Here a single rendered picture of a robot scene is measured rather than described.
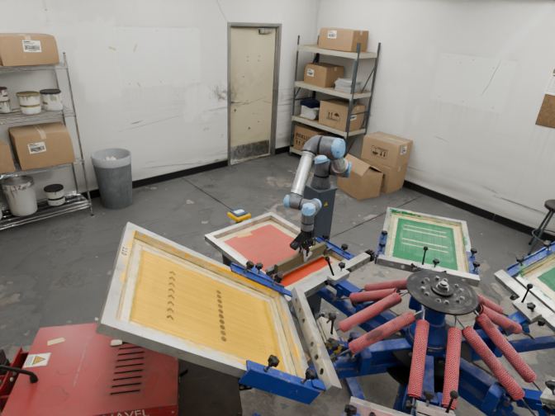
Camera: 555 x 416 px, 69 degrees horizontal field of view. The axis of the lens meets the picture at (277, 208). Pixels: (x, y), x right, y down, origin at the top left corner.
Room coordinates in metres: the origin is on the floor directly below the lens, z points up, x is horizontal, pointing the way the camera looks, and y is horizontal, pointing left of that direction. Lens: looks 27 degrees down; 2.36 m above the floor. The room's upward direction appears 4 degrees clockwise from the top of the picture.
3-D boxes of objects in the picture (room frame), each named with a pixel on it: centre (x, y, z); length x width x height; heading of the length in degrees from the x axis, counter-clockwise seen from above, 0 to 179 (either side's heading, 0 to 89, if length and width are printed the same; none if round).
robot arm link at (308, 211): (2.03, -0.18, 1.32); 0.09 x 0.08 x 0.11; 158
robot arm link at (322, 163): (2.72, -0.31, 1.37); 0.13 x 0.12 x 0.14; 68
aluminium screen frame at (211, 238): (2.18, -0.01, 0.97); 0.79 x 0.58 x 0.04; 43
